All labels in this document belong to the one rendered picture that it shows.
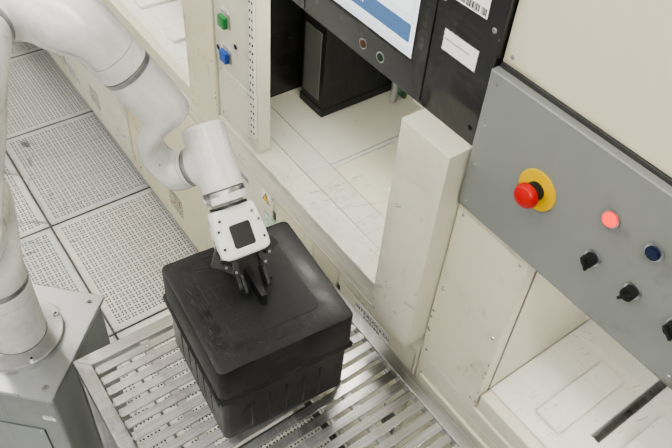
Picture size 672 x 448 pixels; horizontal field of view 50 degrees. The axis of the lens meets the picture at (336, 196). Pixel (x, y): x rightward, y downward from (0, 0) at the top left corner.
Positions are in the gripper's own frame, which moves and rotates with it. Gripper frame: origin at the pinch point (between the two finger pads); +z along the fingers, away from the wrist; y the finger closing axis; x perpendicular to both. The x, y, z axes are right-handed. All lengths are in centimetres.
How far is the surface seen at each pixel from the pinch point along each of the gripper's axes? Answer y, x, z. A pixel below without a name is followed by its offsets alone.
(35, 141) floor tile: -15, 207, -60
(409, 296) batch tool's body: 25.5, -11.0, 12.9
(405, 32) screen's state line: 29, -33, -34
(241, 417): -10.0, 4.9, 25.4
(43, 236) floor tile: -27, 167, -20
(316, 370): 6.8, 1.8, 22.4
